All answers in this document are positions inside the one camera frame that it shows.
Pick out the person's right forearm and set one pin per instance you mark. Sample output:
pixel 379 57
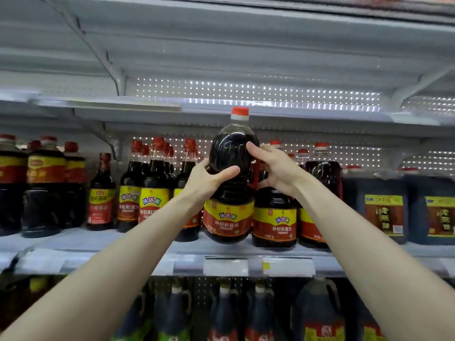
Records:
pixel 373 266

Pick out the dark blue vinegar jug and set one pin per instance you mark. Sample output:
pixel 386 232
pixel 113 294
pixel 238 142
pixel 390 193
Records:
pixel 376 213
pixel 432 213

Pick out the large dark soy sauce bottle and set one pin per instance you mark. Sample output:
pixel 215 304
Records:
pixel 229 213
pixel 321 173
pixel 274 223

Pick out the person's right fingers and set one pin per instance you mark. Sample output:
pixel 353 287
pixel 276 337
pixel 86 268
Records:
pixel 256 149

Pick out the small green label sauce bottle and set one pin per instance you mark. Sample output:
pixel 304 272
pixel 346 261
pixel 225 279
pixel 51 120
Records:
pixel 101 205

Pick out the person's left thumb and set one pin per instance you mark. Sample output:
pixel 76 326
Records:
pixel 225 173

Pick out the grey metal shelf bracket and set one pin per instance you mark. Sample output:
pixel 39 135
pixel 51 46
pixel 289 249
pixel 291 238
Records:
pixel 416 86
pixel 103 60
pixel 110 142

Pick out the person's left hand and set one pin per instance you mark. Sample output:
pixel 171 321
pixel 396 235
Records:
pixel 199 184

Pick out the person's right hand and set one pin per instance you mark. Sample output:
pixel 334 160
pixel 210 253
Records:
pixel 284 170

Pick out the white shelf price tag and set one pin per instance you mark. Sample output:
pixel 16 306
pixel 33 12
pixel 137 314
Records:
pixel 288 267
pixel 41 261
pixel 225 267

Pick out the dark bottle green label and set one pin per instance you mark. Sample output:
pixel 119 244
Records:
pixel 133 323

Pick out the large dark jug red label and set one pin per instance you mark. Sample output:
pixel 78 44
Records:
pixel 316 312
pixel 368 326

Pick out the person's left forearm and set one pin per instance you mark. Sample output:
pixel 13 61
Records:
pixel 106 273

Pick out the row of slim soy sauce bottles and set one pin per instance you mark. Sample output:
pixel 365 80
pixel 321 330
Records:
pixel 153 202

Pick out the dark bottle yellow cap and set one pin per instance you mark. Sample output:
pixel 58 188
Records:
pixel 38 284

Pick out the grey metal shelf board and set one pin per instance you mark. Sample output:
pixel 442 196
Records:
pixel 227 117
pixel 106 241
pixel 248 49

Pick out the perforated grey back panel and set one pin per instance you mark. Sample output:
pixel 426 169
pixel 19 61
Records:
pixel 270 94

